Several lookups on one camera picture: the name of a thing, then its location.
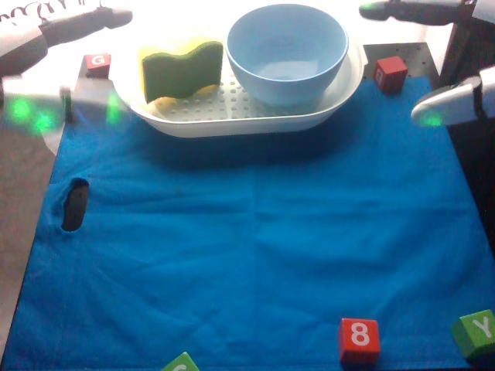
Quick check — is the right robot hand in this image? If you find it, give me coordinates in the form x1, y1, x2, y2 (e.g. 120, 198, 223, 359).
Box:
359, 0, 495, 129

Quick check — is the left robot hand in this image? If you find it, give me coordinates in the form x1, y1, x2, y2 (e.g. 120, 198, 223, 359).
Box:
0, 7, 135, 136

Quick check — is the yellow and green sponge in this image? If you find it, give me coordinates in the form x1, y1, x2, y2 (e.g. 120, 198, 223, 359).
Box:
137, 36, 225, 112

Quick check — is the light blue bowl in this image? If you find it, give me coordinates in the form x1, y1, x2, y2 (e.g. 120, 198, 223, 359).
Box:
226, 3, 350, 107

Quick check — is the dark red letter block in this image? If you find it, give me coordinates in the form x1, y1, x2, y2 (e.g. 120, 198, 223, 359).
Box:
373, 56, 409, 94

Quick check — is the red block letter G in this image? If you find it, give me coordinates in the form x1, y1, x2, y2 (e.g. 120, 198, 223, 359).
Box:
83, 53, 113, 78

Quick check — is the white perforated tray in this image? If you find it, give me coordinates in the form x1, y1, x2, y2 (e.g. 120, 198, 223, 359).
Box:
111, 22, 367, 138

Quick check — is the green block letter Y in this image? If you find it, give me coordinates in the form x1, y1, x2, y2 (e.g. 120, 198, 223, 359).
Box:
450, 308, 495, 366

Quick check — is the blue cloth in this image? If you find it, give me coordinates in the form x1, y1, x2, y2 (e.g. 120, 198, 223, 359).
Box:
0, 75, 495, 371

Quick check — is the red block number 8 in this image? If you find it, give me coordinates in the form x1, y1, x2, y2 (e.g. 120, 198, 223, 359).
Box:
339, 318, 381, 366

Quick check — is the green block letter C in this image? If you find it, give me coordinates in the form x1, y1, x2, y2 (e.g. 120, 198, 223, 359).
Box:
160, 351, 200, 371

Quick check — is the black coiled cable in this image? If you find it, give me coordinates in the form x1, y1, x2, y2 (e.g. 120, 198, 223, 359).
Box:
0, 0, 86, 24

